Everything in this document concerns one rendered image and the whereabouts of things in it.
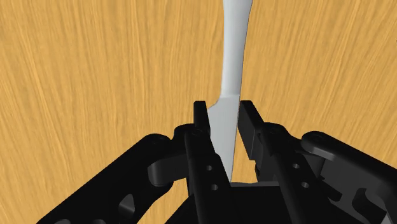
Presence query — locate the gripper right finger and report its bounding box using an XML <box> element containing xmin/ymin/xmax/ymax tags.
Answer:
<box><xmin>237</xmin><ymin>100</ymin><xmax>397</xmax><ymax>224</ymax></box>

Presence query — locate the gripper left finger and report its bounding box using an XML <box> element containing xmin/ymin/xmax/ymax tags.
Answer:
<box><xmin>36</xmin><ymin>101</ymin><xmax>237</xmax><ymax>224</ymax></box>

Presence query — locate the grey table knife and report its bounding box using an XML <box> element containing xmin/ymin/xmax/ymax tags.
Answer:
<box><xmin>207</xmin><ymin>0</ymin><xmax>254</xmax><ymax>183</ymax></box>

